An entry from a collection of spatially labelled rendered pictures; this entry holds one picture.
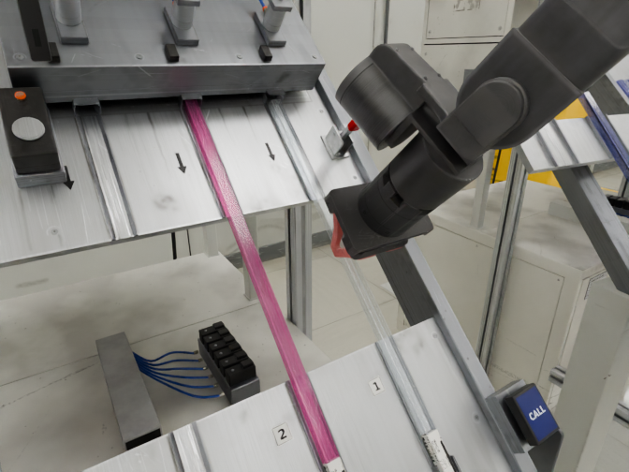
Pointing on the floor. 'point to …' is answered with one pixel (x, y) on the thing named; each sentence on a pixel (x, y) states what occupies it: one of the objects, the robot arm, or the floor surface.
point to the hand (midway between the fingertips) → (343, 246)
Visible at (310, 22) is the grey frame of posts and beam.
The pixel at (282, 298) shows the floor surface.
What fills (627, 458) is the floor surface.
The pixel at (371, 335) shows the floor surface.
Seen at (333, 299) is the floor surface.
